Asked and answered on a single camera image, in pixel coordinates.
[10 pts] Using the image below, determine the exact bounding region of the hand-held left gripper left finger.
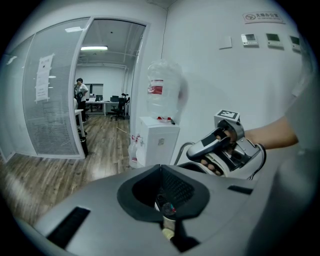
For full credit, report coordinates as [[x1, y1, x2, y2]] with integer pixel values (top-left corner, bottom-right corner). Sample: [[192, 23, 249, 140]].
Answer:
[[16, 163, 186, 256]]

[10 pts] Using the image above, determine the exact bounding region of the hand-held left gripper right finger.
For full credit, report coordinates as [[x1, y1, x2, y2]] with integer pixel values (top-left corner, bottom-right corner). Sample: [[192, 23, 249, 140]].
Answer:
[[160, 146, 314, 254]]

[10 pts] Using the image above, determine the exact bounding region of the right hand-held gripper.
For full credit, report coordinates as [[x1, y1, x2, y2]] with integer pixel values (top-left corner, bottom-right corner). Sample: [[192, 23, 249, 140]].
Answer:
[[186, 108, 263, 173]]

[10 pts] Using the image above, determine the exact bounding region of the person's right forearm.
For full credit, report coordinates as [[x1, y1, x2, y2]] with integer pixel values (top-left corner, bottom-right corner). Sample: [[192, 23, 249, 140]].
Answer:
[[243, 115, 300, 151]]

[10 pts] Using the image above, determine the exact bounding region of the person's right hand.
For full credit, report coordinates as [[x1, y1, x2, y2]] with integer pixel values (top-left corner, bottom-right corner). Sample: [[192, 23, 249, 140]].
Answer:
[[215, 128, 238, 145]]

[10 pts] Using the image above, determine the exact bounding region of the white water dispenser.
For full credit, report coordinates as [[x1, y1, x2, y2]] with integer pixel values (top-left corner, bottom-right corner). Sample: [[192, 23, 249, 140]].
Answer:
[[137, 115, 181, 169]]

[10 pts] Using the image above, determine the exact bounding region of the clear water jug red label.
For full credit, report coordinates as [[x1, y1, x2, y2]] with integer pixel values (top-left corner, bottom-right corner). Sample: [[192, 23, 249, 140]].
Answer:
[[145, 59, 189, 125]]

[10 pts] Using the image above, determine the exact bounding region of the black waste bin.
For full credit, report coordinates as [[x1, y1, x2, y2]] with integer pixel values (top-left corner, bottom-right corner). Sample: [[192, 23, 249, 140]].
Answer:
[[79, 135, 89, 159]]

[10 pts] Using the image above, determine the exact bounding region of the plastic-bagged water jug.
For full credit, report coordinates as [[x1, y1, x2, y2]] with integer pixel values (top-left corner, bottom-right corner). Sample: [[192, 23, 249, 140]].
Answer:
[[127, 133, 147, 169]]

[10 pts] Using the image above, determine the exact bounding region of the black office chair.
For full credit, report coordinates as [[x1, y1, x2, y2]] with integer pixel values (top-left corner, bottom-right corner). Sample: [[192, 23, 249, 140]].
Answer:
[[110, 92, 131, 121]]

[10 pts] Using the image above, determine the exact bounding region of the white office desk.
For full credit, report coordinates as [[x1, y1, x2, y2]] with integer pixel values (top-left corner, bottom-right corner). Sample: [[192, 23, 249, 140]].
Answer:
[[74, 108, 85, 134], [84, 99, 129, 117]]

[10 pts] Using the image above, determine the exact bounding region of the person's grey shirt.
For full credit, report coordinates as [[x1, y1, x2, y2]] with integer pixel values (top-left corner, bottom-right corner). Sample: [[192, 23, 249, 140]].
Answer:
[[286, 71, 320, 156]]

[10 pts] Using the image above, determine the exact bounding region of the white paper notice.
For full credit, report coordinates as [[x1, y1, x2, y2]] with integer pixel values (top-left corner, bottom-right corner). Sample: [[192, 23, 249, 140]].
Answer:
[[34, 53, 55, 104]]

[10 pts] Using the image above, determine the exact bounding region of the long ceiling light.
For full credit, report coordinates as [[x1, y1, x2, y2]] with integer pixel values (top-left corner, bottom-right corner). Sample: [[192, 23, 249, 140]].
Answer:
[[80, 45, 109, 52]]

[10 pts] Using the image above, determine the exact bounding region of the white wall switch plate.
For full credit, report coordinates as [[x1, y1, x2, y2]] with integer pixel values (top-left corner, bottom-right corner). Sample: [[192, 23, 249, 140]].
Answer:
[[219, 35, 233, 50]]

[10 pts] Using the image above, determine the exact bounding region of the white wall thermostat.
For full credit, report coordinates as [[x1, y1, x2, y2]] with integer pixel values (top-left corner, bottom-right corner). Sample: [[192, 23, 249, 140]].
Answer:
[[265, 32, 285, 49], [240, 33, 260, 48], [289, 35, 303, 51]]

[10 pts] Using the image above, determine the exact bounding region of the rectangular wall sign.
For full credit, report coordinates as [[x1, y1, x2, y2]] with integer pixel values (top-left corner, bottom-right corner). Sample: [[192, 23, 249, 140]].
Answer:
[[241, 10, 286, 25]]

